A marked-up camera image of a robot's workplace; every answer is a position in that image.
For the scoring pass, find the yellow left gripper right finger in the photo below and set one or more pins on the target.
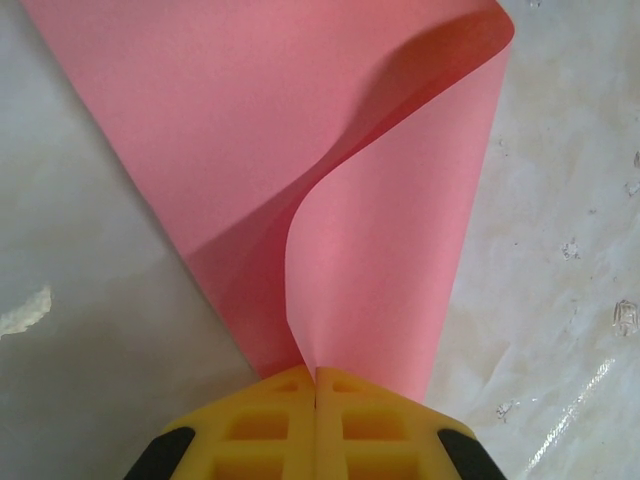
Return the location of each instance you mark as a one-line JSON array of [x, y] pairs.
[[390, 430]]

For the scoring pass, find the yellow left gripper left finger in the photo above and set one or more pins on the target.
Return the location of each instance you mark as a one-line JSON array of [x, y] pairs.
[[250, 430]]

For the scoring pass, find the pink paper sheet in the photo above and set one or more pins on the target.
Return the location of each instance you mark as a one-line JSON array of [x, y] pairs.
[[200, 125]]

